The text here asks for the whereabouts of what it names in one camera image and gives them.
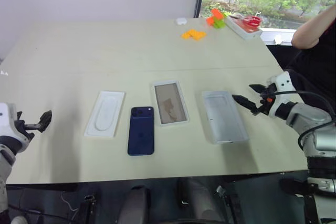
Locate white window sill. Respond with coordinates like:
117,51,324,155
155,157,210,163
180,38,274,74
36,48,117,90
259,27,299,46

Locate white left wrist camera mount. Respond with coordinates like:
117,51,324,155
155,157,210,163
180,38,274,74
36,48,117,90
0,102,30,154

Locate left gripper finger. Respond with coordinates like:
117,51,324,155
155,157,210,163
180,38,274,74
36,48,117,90
25,118,51,133
41,110,53,124

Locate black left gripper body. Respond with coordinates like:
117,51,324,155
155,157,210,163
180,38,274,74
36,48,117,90
15,110,35,141

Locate green toy brick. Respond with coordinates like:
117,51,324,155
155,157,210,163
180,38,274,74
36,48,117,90
213,12,227,29

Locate red scissors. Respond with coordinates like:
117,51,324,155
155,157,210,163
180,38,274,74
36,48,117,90
242,16,263,28

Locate dark blue smartphone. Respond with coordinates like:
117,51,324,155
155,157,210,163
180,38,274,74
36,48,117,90
127,106,155,157

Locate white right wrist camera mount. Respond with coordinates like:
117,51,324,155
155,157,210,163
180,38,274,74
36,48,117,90
266,71,292,118

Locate person's dark clothed body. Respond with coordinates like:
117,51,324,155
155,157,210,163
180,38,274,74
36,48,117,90
285,5,336,109

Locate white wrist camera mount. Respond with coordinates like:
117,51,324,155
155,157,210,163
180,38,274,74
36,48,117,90
0,102,30,154
266,71,292,118

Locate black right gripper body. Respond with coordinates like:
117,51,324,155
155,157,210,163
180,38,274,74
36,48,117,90
258,83,278,116

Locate yellow toy brick cluster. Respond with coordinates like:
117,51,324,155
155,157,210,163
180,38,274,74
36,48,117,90
181,28,206,42

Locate white tray with red object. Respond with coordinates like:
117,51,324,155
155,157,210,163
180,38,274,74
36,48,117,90
225,15,264,41

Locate white box insert tray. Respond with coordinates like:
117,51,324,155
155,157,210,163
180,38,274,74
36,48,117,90
83,90,127,139

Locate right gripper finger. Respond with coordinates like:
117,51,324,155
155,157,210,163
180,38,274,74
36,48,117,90
232,94,259,116
248,83,266,94

